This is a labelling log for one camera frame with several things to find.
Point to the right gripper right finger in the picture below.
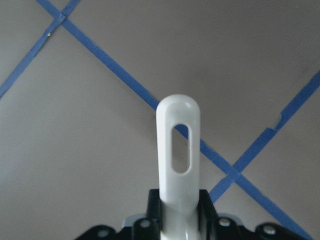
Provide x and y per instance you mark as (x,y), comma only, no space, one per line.
(213,226)

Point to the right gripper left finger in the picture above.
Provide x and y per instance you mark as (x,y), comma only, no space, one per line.
(145,226)

